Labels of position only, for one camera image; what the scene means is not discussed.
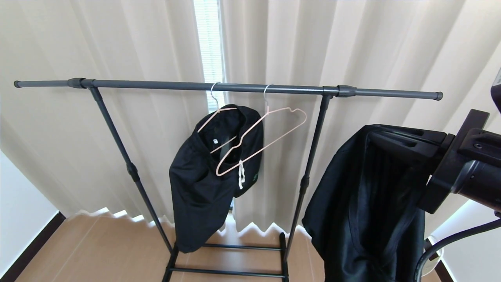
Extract black clothes rack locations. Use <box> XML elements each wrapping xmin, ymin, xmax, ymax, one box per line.
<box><xmin>14</xmin><ymin>78</ymin><xmax>443</xmax><ymax>282</ymax></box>

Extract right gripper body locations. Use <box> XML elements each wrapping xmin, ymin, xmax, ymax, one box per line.
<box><xmin>417</xmin><ymin>109</ymin><xmax>501</xmax><ymax>214</ymax></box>

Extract black garment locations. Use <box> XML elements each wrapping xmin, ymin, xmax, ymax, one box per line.
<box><xmin>302</xmin><ymin>125</ymin><xmax>431</xmax><ymax>282</ymax></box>

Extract black shorts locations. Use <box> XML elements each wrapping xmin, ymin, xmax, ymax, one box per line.
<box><xmin>169</xmin><ymin>104</ymin><xmax>265</xmax><ymax>253</ymax></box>

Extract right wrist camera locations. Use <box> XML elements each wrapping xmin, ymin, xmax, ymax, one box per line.
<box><xmin>490</xmin><ymin>67</ymin><xmax>501</xmax><ymax>115</ymax></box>

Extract white laundry basket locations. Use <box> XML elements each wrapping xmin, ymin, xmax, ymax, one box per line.
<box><xmin>425</xmin><ymin>235</ymin><xmax>445</xmax><ymax>277</ymax></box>

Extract beige curtain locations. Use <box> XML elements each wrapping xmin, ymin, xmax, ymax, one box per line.
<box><xmin>219</xmin><ymin>0</ymin><xmax>501</xmax><ymax>237</ymax></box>
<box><xmin>0</xmin><ymin>0</ymin><xmax>208</xmax><ymax>226</ymax></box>

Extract pink clothes hanger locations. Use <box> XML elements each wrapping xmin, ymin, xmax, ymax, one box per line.
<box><xmin>197</xmin><ymin>82</ymin><xmax>239</xmax><ymax>154</ymax></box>
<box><xmin>215</xmin><ymin>84</ymin><xmax>307</xmax><ymax>177</ymax></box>

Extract window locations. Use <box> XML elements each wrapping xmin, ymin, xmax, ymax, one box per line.
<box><xmin>193</xmin><ymin>0</ymin><xmax>235</xmax><ymax>212</ymax></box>

